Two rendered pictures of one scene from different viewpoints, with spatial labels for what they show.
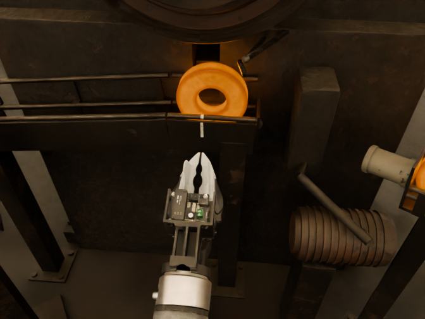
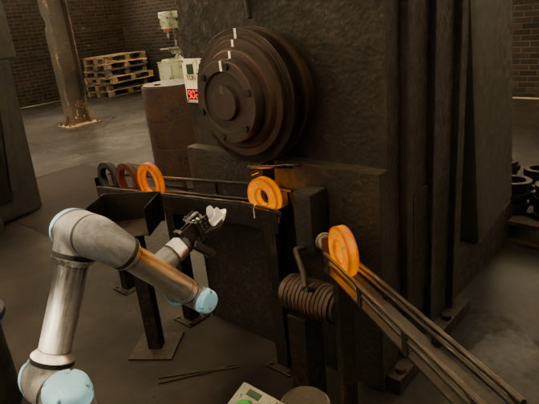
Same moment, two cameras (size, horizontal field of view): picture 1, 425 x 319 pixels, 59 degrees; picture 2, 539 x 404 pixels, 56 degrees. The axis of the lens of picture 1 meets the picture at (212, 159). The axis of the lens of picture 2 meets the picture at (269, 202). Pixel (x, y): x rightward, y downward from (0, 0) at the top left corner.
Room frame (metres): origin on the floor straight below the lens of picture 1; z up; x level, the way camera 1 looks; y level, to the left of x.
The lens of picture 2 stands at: (-0.72, -1.12, 1.38)
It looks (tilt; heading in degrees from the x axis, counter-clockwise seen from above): 20 degrees down; 38
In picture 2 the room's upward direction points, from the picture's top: 6 degrees counter-clockwise
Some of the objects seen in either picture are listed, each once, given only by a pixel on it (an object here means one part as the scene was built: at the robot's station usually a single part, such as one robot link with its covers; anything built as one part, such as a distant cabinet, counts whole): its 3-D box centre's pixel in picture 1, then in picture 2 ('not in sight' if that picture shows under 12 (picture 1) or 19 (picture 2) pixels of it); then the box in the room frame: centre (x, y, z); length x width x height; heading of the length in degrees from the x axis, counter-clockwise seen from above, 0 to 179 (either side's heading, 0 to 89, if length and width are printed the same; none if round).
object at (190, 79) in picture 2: not in sight; (205, 81); (0.82, 0.35, 1.15); 0.26 x 0.02 x 0.18; 85
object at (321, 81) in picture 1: (308, 122); (311, 220); (0.67, -0.22, 0.68); 0.11 x 0.08 x 0.24; 175
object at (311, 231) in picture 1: (322, 280); (315, 348); (0.51, -0.30, 0.27); 0.22 x 0.13 x 0.53; 85
